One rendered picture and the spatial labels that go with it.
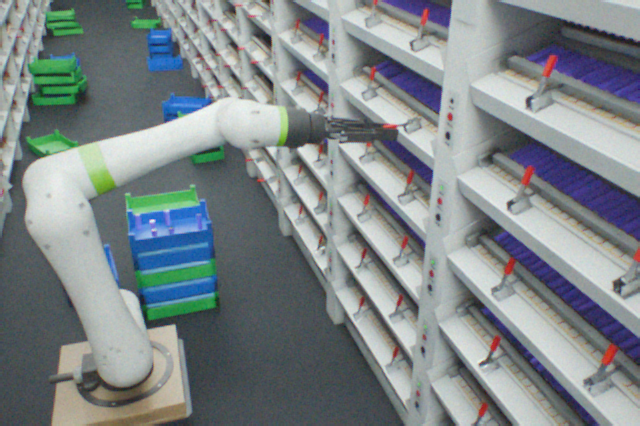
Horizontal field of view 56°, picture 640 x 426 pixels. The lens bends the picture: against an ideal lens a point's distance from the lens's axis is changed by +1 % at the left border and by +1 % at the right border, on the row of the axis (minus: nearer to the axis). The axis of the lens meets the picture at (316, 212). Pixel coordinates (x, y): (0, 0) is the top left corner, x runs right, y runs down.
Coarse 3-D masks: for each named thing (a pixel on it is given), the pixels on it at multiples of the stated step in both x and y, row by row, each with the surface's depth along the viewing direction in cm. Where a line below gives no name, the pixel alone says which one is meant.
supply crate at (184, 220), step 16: (176, 208) 237; (192, 208) 239; (128, 224) 226; (144, 224) 236; (160, 224) 236; (176, 224) 236; (192, 224) 236; (208, 224) 222; (144, 240) 217; (160, 240) 219; (176, 240) 221; (192, 240) 223; (208, 240) 225
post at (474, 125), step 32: (480, 0) 109; (480, 32) 113; (512, 32) 115; (448, 64) 123; (480, 128) 123; (448, 160) 129; (448, 192) 131; (448, 224) 134; (448, 288) 142; (416, 352) 162; (448, 352) 153; (416, 416) 169
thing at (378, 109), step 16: (352, 64) 183; (368, 64) 185; (352, 80) 183; (368, 80) 180; (352, 96) 177; (368, 112) 168; (384, 112) 160; (400, 112) 157; (400, 128) 151; (432, 128) 146; (416, 144) 142; (432, 144) 133; (432, 160) 137
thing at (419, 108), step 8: (368, 72) 178; (376, 80) 174; (384, 80) 170; (384, 88) 170; (392, 88) 164; (400, 96) 160; (408, 96) 158; (408, 104) 157; (416, 104) 153; (408, 112) 154; (416, 112) 152; (424, 112) 148; (432, 112) 147; (432, 120) 145
